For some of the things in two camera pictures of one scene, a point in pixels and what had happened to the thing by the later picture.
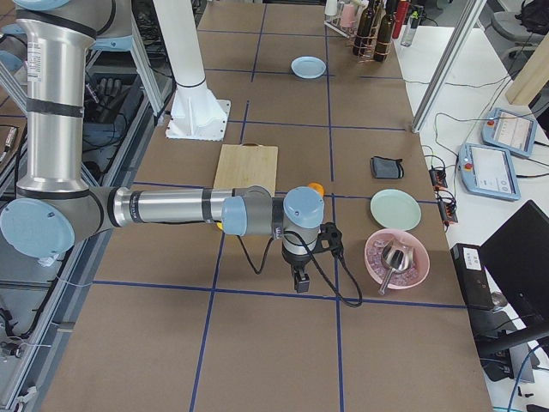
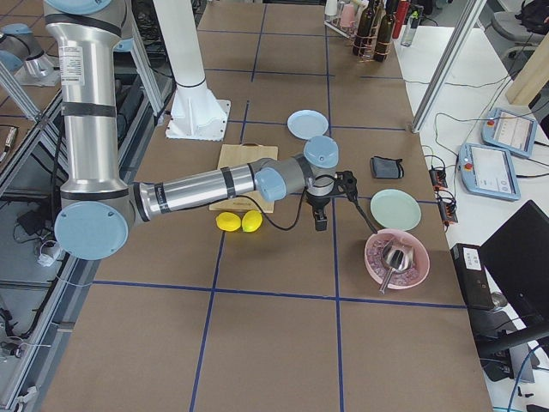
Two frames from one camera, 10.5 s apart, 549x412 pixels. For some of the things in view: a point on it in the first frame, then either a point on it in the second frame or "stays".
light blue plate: x=308 y=67 -> x=307 y=124
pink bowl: x=377 y=269 stays
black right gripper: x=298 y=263 -> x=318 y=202
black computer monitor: x=517 y=257 stays
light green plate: x=395 y=209 stays
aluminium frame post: x=449 y=68 stays
